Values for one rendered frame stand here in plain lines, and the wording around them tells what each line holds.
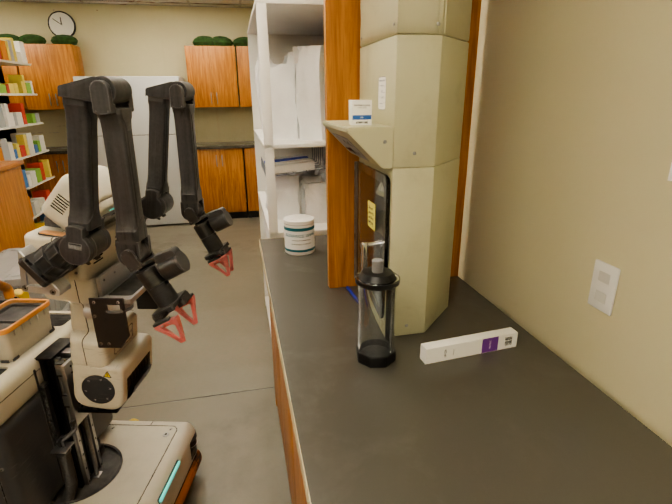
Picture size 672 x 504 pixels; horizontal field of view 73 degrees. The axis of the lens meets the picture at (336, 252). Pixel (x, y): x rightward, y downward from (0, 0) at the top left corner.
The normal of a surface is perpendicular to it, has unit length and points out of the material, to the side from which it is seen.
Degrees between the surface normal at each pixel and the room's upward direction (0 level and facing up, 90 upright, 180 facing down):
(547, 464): 0
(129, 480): 0
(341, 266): 90
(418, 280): 90
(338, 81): 90
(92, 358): 90
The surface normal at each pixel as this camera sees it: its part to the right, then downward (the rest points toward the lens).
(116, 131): 0.01, 0.41
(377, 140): 0.22, 0.32
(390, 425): -0.01, -0.95
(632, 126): -0.98, 0.08
